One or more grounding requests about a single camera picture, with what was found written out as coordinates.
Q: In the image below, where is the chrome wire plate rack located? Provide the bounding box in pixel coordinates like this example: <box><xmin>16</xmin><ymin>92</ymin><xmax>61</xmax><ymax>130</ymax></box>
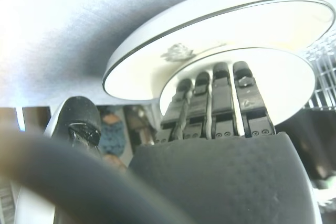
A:
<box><xmin>301</xmin><ymin>32</ymin><xmax>336</xmax><ymax>109</ymax></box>

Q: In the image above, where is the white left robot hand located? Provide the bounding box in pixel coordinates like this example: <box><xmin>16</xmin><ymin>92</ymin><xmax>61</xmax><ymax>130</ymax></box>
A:
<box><xmin>43</xmin><ymin>60</ymin><xmax>320</xmax><ymax>224</ymax></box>

